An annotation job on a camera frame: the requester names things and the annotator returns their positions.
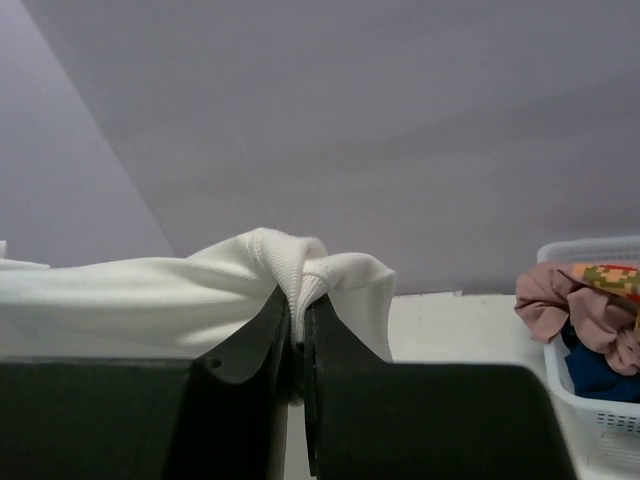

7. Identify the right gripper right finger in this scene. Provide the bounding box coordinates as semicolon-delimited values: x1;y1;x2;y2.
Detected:
304;297;576;479

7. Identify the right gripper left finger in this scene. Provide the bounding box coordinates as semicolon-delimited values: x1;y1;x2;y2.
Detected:
1;290;290;479

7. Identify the white t shirt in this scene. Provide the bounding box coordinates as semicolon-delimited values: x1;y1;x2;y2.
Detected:
1;228;397;358

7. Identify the pink printed t shirt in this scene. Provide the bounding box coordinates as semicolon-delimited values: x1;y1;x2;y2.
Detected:
515;261;639;376

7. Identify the blue t shirt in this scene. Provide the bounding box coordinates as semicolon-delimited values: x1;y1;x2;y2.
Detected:
561;322;639;404

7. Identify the white plastic basket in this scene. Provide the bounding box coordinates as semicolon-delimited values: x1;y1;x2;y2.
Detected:
536;236;639;479

